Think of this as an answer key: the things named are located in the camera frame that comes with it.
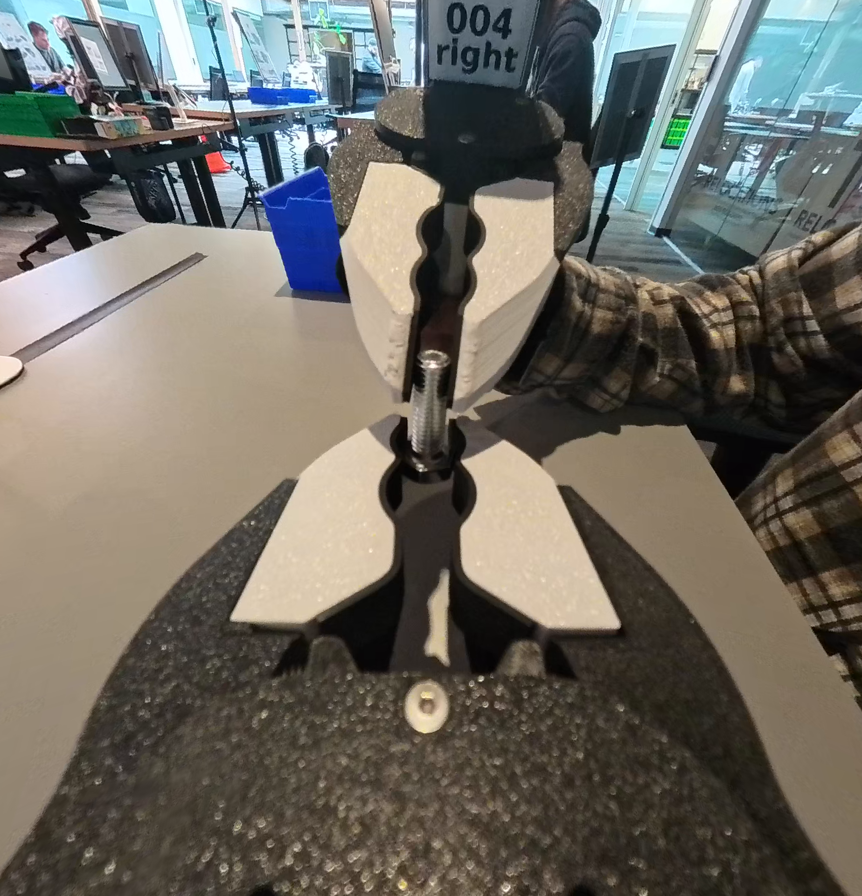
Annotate person's right forearm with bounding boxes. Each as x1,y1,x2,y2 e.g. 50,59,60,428
501,217,862,449

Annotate green plastic bins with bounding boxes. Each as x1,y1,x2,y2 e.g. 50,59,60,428
0,91,82,137

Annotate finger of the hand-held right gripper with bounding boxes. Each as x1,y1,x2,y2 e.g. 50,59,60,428
445,182,565,414
340,162,444,407

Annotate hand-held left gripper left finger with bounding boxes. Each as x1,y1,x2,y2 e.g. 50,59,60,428
230,420,409,626

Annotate blue plastic bin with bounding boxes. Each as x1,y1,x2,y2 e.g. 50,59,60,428
259,168,348,294

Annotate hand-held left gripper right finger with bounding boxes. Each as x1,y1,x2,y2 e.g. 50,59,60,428
446,420,623,636

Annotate black tripod light stand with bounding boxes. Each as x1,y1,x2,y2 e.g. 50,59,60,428
203,0,264,228

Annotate silver hex bolt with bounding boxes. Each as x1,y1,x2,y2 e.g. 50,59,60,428
405,350,467,482

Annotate black monitor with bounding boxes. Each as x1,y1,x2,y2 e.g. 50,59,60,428
325,50,355,113
98,20,159,92
60,15,127,92

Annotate wooden desk with black legs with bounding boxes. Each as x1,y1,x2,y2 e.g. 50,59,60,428
182,98,341,190
0,115,236,228

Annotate black office chair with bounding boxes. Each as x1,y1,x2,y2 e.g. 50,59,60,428
17,171,124,270

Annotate person's plaid shirt torso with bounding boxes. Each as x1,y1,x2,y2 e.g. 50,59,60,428
735,378,862,736

